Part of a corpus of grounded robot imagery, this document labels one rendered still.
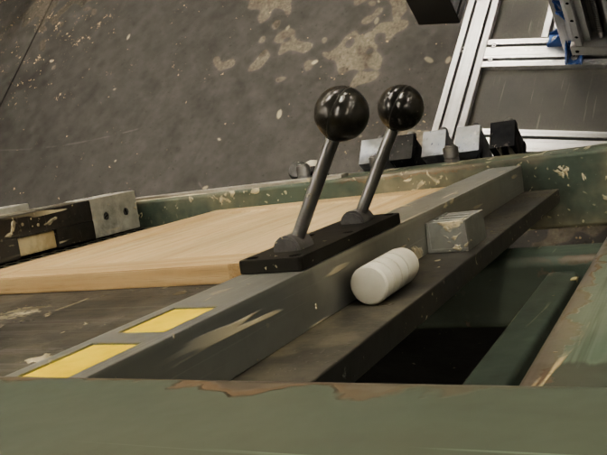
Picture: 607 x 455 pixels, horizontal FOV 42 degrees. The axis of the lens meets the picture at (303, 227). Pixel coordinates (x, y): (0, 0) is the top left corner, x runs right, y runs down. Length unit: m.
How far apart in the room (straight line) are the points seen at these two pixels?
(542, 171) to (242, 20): 2.07
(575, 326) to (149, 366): 0.20
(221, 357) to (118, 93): 2.88
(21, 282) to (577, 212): 0.77
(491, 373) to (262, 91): 2.33
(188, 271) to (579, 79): 1.52
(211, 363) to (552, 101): 1.76
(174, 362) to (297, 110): 2.33
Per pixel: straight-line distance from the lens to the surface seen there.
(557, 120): 2.08
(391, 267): 0.59
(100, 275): 0.85
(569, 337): 0.28
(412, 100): 0.64
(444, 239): 0.76
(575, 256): 0.88
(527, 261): 0.89
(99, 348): 0.41
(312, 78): 2.76
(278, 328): 0.50
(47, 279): 0.90
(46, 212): 1.36
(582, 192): 1.21
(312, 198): 0.55
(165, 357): 0.40
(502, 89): 2.18
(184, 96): 3.04
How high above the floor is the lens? 1.93
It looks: 52 degrees down
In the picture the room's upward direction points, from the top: 46 degrees counter-clockwise
